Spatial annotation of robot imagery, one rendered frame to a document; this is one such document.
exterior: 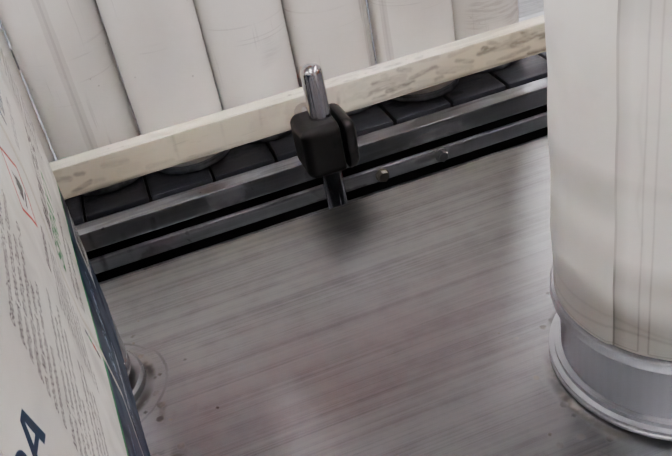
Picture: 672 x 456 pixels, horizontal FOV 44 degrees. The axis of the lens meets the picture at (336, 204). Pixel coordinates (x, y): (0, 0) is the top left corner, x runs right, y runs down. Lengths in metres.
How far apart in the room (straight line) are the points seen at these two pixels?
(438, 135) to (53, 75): 0.22
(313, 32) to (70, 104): 0.14
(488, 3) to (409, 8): 0.06
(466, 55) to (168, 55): 0.18
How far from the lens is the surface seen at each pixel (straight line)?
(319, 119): 0.44
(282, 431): 0.33
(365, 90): 0.49
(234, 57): 0.49
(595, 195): 0.26
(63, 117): 0.49
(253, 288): 0.40
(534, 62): 0.56
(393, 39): 0.51
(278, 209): 0.50
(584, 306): 0.29
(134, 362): 0.37
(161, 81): 0.48
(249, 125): 0.48
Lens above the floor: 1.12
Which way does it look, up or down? 33 degrees down
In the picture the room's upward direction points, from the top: 11 degrees counter-clockwise
